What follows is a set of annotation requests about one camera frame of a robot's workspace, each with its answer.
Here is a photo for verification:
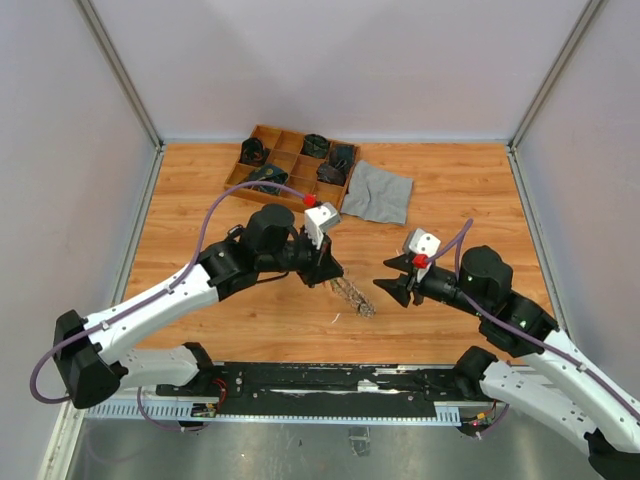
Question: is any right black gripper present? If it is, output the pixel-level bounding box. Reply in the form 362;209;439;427
373;252;488;317

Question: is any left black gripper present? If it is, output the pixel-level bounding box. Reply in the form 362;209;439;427
259;224;345;289

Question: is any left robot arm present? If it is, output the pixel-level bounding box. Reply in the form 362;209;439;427
53;203;344;409

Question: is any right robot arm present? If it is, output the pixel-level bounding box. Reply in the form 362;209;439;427
374;246;639;479

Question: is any grey folded cloth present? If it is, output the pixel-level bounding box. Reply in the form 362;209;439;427
341;160;413;225

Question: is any rolled purple tie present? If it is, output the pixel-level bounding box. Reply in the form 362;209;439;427
316;162;346;186

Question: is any wooden divided tray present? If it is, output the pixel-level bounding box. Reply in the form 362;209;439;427
224;124;361;212

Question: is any blue patterned tie front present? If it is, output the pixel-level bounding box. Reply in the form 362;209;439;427
242;163;289;196

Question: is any rolled dark tie right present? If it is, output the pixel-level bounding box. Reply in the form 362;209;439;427
328;143;356;175

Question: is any rolled dark tie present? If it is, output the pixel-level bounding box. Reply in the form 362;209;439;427
239;137;270;167
328;143;356;175

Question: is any rolled green tie back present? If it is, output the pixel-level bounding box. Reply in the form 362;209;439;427
301;134;331;159

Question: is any rolled dark tie back left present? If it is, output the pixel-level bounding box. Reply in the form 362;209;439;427
239;137;270;167

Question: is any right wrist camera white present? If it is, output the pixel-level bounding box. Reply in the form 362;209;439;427
402;228;441;283

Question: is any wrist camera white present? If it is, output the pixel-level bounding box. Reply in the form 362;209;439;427
402;228;441;283
304;202;341;250

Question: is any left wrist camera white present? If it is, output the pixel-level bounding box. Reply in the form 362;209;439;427
304;202;341;250

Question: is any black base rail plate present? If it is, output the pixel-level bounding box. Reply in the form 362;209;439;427
155;362;490;404

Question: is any slotted grey cable duct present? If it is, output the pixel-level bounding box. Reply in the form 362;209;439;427
85;392;461;426

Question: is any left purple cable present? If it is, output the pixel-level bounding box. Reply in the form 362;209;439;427
29;180;317;432

